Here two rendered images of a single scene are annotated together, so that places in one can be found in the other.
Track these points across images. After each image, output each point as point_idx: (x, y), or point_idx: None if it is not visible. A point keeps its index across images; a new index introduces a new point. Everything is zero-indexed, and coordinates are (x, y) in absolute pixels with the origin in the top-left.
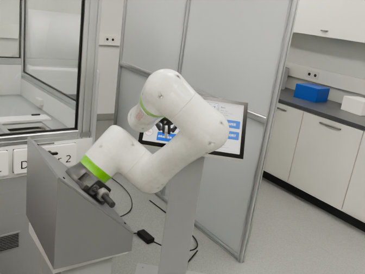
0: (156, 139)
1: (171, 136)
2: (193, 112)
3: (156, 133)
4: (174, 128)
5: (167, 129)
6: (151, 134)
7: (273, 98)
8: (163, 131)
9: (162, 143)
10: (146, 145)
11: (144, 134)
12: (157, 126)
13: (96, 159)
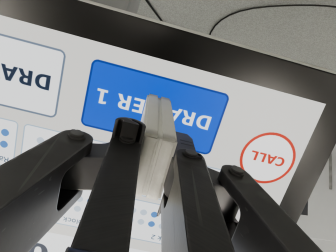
0: (231, 95)
1: (118, 113)
2: None
3: (219, 142)
4: (2, 206)
5: (140, 172)
6: (252, 141)
7: None
8: (187, 152)
9: (192, 61)
10: (297, 60)
11: (299, 145)
12: (298, 246)
13: None
